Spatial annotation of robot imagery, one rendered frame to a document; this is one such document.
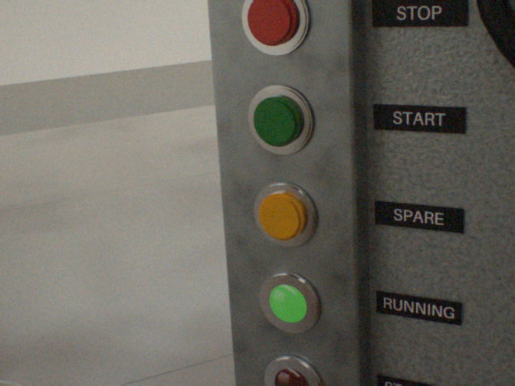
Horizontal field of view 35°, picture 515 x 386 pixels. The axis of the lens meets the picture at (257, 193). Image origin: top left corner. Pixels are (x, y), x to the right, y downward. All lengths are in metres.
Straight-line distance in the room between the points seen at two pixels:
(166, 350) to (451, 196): 2.89
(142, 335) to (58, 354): 0.34
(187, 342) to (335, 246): 2.90
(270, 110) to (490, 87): 0.11
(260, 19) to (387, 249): 0.14
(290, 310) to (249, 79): 0.13
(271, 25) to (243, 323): 0.17
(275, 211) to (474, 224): 0.10
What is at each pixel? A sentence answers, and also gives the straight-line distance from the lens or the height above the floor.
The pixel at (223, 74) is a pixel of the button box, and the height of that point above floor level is 1.45.
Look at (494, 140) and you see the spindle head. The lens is 0.40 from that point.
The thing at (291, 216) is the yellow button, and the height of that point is 1.38.
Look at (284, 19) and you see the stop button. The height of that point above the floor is 1.48.
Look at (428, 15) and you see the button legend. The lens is 0.40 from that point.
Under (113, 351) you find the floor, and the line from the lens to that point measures 3.31.
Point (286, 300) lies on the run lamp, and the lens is 0.44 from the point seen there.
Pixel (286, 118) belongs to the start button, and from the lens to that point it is 0.41.
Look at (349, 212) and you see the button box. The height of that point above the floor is 1.38.
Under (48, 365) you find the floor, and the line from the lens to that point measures 3.30.
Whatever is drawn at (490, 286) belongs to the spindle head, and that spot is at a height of 1.34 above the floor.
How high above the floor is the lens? 1.51
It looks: 17 degrees down
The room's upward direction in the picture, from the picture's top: 3 degrees counter-clockwise
